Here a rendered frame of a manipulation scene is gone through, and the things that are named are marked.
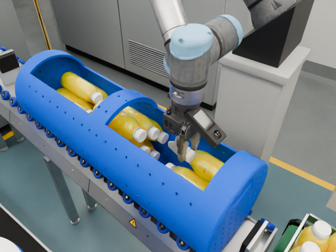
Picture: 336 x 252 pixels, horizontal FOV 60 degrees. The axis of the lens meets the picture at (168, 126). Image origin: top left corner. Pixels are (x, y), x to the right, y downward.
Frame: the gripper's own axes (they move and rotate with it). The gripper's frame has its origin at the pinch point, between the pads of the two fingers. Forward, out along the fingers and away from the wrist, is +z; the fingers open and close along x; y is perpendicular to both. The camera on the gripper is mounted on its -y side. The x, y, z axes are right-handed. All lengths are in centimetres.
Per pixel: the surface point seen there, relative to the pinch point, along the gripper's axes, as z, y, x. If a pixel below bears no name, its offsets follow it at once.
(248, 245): 6.2, -26.2, 9.0
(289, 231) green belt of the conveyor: 21.9, -31.7, -12.6
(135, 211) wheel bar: 18.8, 7.5, 16.0
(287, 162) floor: 110, -4, -130
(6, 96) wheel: 15, 92, 16
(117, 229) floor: 111, 54, -4
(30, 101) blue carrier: -2, 55, 19
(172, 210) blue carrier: -2.5, -9.5, 18.4
